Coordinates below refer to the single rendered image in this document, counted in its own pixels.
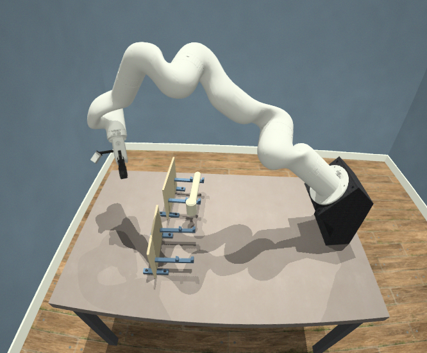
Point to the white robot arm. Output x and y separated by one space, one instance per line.
195 63

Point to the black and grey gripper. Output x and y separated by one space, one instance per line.
117 150

